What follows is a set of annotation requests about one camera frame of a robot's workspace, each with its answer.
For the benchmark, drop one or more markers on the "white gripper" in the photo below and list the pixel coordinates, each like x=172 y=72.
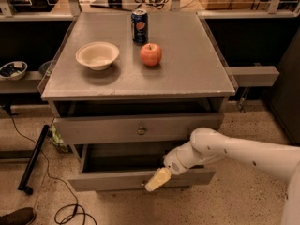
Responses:
x=172 y=163

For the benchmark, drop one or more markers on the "grey drawer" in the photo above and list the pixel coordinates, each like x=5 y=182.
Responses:
x=119 y=166
x=134 y=128

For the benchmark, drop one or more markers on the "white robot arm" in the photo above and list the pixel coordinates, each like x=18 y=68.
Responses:
x=207 y=145

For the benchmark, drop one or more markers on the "grey drawer cabinet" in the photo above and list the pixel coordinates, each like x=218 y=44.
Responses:
x=191 y=77

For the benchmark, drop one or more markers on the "grey top drawer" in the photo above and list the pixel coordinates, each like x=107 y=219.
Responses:
x=134 y=128

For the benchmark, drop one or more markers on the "green snack bag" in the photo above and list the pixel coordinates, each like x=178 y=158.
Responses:
x=57 y=141

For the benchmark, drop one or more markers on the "red apple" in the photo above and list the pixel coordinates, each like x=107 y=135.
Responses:
x=151 y=54

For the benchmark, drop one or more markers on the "grey side shelf right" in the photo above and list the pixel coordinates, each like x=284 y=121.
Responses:
x=256 y=76

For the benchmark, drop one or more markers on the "grey side shelf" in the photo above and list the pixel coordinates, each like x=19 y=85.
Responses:
x=27 y=84
x=256 y=76

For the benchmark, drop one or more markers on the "white paper bowl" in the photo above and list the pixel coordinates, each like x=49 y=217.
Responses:
x=97 y=55

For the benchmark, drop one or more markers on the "black pole on floor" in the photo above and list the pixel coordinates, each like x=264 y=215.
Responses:
x=23 y=186

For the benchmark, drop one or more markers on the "brown shoe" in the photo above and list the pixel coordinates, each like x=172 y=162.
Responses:
x=23 y=216

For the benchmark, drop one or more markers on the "blue pepsi can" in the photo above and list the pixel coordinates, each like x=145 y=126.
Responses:
x=139 y=26

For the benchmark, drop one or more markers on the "dark bowl on shelf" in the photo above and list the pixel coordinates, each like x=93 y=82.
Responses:
x=44 y=67

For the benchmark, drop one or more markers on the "grey side shelf left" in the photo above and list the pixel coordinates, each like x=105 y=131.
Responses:
x=27 y=84

